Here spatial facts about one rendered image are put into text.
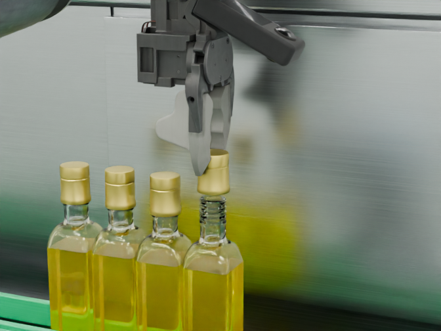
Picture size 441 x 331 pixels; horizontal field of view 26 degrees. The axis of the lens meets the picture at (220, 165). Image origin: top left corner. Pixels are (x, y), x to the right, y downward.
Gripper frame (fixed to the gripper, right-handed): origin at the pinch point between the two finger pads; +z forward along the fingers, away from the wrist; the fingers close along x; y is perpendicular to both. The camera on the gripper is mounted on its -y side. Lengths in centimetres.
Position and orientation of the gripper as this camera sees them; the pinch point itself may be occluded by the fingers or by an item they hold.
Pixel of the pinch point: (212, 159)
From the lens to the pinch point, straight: 103.6
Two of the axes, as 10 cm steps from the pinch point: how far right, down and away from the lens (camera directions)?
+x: -3.9, 2.3, -8.9
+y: -9.2, -1.0, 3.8
